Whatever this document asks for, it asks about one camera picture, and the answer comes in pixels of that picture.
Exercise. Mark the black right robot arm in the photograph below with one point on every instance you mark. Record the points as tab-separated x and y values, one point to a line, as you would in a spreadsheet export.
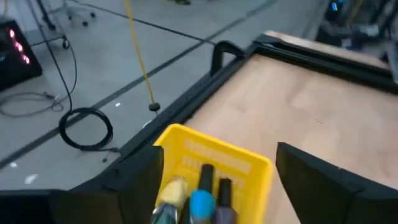
329	34

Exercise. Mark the light blue nail polish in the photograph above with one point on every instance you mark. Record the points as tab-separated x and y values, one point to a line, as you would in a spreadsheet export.
202	203

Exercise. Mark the black aluminium table frame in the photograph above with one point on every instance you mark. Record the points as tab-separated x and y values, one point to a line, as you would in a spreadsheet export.
326	67

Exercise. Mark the purple nail polish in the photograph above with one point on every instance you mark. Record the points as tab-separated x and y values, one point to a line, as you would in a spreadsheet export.
224	214

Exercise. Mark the grey cart with casters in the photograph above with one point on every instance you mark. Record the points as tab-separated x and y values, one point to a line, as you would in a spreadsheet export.
65	43

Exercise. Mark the cream nail polish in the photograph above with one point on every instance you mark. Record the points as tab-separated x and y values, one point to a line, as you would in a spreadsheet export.
174	194

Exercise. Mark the black arched bracket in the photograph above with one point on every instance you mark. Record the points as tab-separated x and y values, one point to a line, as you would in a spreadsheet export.
216	59

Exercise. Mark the black computer tower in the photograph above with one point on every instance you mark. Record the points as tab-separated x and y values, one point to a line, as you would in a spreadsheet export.
332	12
15	68

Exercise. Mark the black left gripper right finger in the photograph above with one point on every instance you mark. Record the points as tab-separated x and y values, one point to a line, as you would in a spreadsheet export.
311	193

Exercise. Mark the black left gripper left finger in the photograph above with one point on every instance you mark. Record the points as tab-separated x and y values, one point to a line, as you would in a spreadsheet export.
133	193

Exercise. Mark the yellow plastic basket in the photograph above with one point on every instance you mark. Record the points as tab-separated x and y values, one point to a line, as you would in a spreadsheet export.
217	155

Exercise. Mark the office chair base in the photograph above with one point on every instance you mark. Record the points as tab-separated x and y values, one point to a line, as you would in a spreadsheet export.
74	14

